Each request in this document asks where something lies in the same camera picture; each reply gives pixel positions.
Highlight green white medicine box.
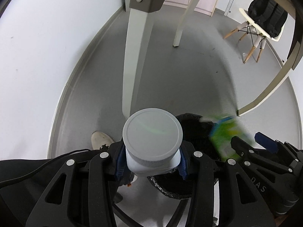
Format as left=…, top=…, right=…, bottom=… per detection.
left=199, top=116, right=254, bottom=162

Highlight white pill bottle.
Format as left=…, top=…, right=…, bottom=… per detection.
left=122, top=108, right=183, bottom=177

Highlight black trash bin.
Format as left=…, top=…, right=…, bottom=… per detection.
left=147, top=113, right=220, bottom=200

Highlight black trouser legs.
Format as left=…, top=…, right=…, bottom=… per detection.
left=1, top=141, right=131, bottom=189

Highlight white left shoe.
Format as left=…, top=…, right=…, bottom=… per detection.
left=91, top=131, right=114, bottom=151

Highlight white chair wooden legs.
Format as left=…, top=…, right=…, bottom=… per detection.
left=223, top=8, right=284, bottom=64

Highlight round wooden table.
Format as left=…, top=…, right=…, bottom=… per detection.
left=122, top=0, right=303, bottom=119

